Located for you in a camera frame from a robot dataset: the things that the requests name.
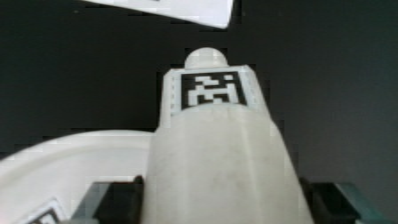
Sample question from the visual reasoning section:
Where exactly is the white round table top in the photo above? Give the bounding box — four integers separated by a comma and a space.
0, 130, 152, 224

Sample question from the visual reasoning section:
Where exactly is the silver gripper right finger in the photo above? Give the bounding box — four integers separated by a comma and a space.
300, 178, 385, 224

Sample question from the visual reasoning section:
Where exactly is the white cylindrical table leg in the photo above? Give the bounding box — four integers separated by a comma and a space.
141, 47, 314, 224

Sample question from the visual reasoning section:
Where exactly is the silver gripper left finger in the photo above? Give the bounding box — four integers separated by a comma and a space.
72, 176, 143, 224

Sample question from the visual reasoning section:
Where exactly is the white cross-shaped table base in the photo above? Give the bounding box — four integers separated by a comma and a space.
83, 0, 234, 29

